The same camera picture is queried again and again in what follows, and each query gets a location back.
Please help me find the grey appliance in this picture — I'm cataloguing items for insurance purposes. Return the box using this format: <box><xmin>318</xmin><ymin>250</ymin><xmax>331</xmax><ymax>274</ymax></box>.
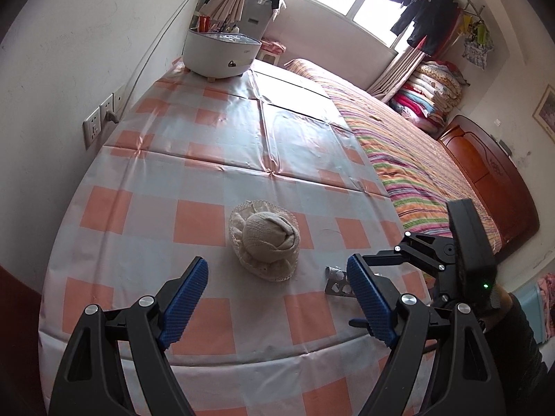
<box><xmin>236</xmin><ymin>0</ymin><xmax>278</xmax><ymax>59</ymax></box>

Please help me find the bed with striped sheet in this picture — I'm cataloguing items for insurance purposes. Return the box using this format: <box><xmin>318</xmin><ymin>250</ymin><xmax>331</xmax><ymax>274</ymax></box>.
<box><xmin>284</xmin><ymin>58</ymin><xmax>506</xmax><ymax>252</ymax></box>

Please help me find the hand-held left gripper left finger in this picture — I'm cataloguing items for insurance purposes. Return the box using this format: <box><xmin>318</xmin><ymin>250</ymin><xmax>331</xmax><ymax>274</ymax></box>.
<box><xmin>48</xmin><ymin>257</ymin><xmax>210</xmax><ymax>416</ymax></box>

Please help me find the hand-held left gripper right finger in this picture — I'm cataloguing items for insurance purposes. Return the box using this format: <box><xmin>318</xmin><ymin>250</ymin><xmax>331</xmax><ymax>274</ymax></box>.
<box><xmin>347</xmin><ymin>253</ymin><xmax>508</xmax><ymax>416</ymax></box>

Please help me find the dark red door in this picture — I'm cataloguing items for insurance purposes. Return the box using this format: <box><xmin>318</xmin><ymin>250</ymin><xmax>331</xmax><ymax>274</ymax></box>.
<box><xmin>0</xmin><ymin>264</ymin><xmax>48</xmax><ymax>416</ymax></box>

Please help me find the stack of folded quilts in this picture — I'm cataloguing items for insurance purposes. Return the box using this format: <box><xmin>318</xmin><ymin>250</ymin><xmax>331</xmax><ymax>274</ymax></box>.
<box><xmin>390</xmin><ymin>61</ymin><xmax>469</xmax><ymax>135</ymax></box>

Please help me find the wooden headboard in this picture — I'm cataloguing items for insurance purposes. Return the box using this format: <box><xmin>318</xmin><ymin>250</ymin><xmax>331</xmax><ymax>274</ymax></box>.
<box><xmin>438</xmin><ymin>115</ymin><xmax>540</xmax><ymax>254</ymax></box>

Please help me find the person's right forearm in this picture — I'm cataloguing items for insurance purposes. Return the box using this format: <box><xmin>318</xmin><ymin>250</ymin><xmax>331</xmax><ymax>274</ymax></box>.
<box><xmin>481</xmin><ymin>292</ymin><xmax>549</xmax><ymax>416</ymax></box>

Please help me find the striped long curtain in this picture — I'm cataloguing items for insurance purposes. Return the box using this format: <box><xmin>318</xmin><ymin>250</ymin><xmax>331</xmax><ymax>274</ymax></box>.
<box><xmin>366</xmin><ymin>45</ymin><xmax>428</xmax><ymax>102</ymax></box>

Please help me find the pink stool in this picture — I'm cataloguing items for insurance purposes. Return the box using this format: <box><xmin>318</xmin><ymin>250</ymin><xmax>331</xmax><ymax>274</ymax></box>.
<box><xmin>260</xmin><ymin>39</ymin><xmax>287</xmax><ymax>66</ymax></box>

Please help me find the framed wall picture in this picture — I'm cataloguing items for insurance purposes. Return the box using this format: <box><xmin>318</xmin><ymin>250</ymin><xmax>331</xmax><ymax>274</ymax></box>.
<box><xmin>532</xmin><ymin>84</ymin><xmax>555</xmax><ymax>133</ymax></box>

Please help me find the white round container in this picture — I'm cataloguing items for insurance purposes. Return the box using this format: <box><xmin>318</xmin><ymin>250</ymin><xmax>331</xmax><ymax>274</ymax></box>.
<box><xmin>182</xmin><ymin>27</ymin><xmax>262</xmax><ymax>82</ymax></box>

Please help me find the silver blister pack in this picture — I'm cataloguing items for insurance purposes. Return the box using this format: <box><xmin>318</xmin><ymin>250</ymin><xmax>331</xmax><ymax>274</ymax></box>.
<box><xmin>323</xmin><ymin>265</ymin><xmax>358</xmax><ymax>299</ymax></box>

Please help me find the row of hanging clothes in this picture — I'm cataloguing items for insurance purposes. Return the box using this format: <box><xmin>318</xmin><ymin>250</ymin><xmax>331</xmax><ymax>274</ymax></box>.
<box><xmin>347</xmin><ymin>0</ymin><xmax>495</xmax><ymax>70</ymax></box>

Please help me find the white wall socket panel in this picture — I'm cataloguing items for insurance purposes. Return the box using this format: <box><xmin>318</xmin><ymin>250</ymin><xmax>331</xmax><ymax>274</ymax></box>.
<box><xmin>83</xmin><ymin>92</ymin><xmax>126</xmax><ymax>148</ymax></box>

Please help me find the pink cloth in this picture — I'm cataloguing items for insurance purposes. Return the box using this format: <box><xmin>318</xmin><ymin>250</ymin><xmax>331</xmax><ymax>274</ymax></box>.
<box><xmin>538</xmin><ymin>273</ymin><xmax>555</xmax><ymax>308</ymax></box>

